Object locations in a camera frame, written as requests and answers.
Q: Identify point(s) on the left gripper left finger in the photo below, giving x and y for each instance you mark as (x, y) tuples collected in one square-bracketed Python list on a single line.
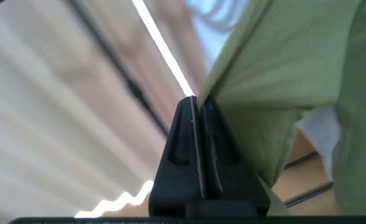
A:
[(178, 174)]

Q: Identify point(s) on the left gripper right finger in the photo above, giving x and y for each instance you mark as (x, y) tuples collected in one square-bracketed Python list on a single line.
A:
[(232, 180)]

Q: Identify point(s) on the green garment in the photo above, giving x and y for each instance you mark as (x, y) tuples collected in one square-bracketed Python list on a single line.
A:
[(279, 62)]

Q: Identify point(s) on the pale grey shorts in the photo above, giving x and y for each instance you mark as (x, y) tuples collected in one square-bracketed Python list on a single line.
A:
[(214, 28)]

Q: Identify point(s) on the black clothes rack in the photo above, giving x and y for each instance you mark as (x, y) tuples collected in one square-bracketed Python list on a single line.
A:
[(133, 87)]

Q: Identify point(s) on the beige curtain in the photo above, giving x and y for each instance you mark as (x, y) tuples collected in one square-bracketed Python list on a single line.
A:
[(61, 124)]

